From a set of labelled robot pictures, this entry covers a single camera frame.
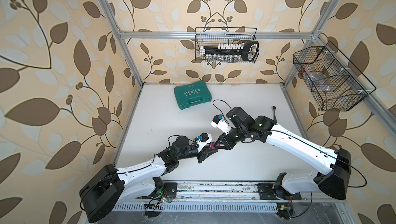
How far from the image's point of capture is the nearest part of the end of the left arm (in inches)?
24.3

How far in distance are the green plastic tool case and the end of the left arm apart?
412 millimetres

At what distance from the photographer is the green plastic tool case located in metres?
1.07

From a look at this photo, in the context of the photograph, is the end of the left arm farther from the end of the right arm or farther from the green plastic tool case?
the green plastic tool case
